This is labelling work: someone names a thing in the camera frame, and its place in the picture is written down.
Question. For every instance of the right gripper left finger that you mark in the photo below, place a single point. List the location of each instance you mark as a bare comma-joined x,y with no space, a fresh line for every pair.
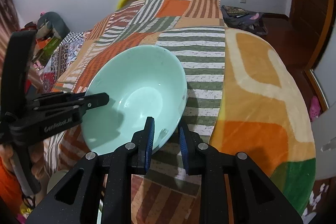
98,186

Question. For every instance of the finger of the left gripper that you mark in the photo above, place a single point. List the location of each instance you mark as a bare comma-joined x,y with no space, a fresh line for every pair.
44,122
49,99

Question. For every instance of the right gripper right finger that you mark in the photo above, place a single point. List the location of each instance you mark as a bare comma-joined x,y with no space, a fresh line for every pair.
233,187

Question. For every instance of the green bowl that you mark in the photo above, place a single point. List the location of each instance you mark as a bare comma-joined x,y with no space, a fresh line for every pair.
141,82

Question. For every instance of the pink bowl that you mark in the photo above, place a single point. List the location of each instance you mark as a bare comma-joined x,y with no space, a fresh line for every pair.
55,178

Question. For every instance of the person left hand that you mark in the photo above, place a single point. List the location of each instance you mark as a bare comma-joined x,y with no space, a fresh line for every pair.
35,158

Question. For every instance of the green cardboard box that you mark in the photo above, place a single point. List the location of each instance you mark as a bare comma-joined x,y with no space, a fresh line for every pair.
44,49

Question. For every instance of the patterned quilt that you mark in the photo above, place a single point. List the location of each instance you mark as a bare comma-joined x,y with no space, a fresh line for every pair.
62,57

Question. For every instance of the grey plush toy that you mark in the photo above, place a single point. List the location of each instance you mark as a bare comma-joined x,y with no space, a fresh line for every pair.
51,23

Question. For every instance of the striped curtain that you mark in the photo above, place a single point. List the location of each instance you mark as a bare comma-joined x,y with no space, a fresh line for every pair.
9,23

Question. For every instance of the striped patchwork blanket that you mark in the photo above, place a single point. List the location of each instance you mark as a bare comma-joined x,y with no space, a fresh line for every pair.
241,96

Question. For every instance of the dark bag on floor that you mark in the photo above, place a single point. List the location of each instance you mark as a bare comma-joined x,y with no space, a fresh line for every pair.
250,21

